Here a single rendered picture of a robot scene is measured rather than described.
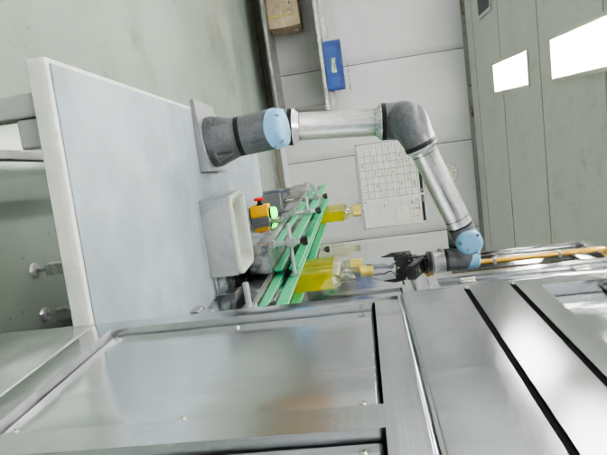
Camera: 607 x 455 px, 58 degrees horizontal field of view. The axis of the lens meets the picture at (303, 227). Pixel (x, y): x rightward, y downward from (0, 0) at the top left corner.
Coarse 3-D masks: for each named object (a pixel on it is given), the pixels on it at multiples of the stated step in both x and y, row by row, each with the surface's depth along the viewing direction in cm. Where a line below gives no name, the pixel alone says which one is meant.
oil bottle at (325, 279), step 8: (304, 272) 178; (312, 272) 176; (320, 272) 175; (328, 272) 173; (336, 272) 173; (304, 280) 174; (312, 280) 174; (320, 280) 173; (328, 280) 173; (336, 280) 173; (296, 288) 175; (304, 288) 174; (312, 288) 174; (320, 288) 174; (328, 288) 174
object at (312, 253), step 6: (318, 228) 289; (324, 228) 285; (318, 234) 272; (318, 240) 257; (312, 246) 246; (318, 246) 243; (312, 252) 234; (306, 258) 225; (312, 258) 222; (294, 294) 176; (300, 294) 175; (294, 300) 170; (300, 300) 170
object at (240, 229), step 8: (240, 192) 160; (240, 200) 164; (232, 208) 148; (240, 208) 164; (232, 216) 148; (240, 216) 164; (232, 224) 149; (240, 224) 165; (248, 224) 165; (232, 232) 150; (240, 232) 165; (248, 232) 165; (240, 240) 166; (248, 240) 166; (240, 248) 166; (248, 248) 166; (240, 256) 151; (248, 256) 166; (240, 264) 150; (248, 264) 160; (240, 272) 152
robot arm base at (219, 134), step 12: (204, 120) 157; (216, 120) 157; (228, 120) 157; (204, 132) 155; (216, 132) 155; (228, 132) 155; (216, 144) 155; (228, 144) 156; (240, 144) 156; (216, 156) 156; (228, 156) 158
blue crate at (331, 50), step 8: (336, 40) 665; (328, 48) 668; (336, 48) 667; (328, 56) 670; (336, 56) 669; (328, 64) 673; (336, 64) 672; (328, 72) 675; (336, 72) 673; (328, 80) 677; (336, 80) 676; (344, 80) 674; (328, 88) 680; (336, 88) 679; (344, 88) 709
